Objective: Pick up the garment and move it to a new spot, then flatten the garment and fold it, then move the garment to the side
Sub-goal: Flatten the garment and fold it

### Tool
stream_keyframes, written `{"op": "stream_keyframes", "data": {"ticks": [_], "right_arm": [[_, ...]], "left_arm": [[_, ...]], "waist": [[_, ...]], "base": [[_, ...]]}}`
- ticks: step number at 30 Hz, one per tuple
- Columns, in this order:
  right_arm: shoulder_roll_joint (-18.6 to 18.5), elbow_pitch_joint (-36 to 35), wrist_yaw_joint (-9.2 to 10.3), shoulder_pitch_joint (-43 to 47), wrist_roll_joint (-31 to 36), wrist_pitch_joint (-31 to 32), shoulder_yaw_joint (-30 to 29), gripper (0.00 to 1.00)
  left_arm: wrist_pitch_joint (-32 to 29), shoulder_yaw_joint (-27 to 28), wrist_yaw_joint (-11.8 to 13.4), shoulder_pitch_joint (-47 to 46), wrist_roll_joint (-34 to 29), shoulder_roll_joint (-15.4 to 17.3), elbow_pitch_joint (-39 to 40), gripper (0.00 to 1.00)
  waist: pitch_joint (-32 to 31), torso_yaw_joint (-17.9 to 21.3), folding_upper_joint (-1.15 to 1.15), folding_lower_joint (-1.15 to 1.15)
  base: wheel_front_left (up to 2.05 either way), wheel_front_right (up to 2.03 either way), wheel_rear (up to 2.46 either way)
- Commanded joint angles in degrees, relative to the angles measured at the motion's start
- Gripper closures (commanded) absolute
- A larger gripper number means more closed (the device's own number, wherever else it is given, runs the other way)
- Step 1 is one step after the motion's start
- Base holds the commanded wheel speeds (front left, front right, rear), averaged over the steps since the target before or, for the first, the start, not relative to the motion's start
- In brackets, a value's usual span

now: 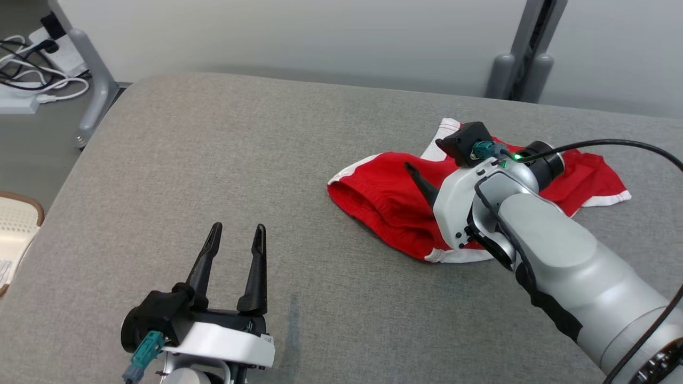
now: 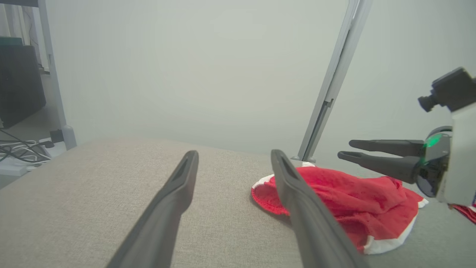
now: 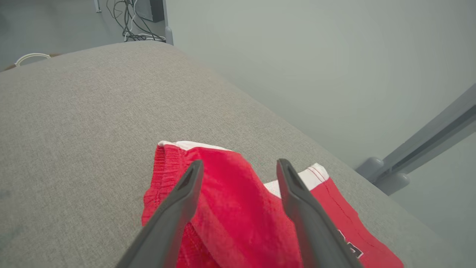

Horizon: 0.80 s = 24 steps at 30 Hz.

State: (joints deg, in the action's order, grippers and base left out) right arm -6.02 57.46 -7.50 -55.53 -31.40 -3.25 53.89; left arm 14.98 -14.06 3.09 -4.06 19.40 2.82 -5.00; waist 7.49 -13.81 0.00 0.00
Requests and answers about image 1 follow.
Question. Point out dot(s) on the white laundry basket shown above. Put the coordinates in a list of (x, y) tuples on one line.
[(16, 234)]

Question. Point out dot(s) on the white power strip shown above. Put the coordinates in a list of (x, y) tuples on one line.
[(66, 53)]

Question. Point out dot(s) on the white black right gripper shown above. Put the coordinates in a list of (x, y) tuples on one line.
[(456, 208)]

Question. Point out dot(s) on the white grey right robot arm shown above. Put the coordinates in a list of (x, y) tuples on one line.
[(581, 266)]

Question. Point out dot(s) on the red shorts with white panels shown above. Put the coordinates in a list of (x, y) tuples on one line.
[(384, 205)]

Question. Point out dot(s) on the dark grey partition post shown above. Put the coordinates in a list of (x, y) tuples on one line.
[(536, 26)]

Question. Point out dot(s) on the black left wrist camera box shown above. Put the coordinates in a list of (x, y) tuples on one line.
[(155, 314)]

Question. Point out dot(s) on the grey rounded post foot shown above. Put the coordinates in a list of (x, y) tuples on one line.
[(536, 80), (500, 77)]

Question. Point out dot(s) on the teal camera connector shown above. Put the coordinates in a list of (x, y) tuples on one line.
[(484, 150), (143, 352)]

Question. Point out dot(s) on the black power plug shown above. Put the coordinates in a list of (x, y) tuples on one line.
[(52, 24)]

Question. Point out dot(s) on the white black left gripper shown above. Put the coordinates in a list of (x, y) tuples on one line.
[(224, 344)]

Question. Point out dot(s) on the teal left camera connector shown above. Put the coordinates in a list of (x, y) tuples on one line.
[(143, 352)]

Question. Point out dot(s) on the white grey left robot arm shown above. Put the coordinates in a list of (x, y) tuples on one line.
[(187, 376)]

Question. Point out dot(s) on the white adapter box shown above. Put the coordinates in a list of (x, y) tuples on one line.
[(16, 101)]

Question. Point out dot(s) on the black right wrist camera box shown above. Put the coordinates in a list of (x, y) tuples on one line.
[(464, 141)]

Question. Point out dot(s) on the teal right camera connector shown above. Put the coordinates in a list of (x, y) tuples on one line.
[(484, 150)]

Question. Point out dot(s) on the grey metal table leg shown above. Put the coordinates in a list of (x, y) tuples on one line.
[(96, 96)]

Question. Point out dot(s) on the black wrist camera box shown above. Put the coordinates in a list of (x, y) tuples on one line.
[(464, 141), (155, 314)]

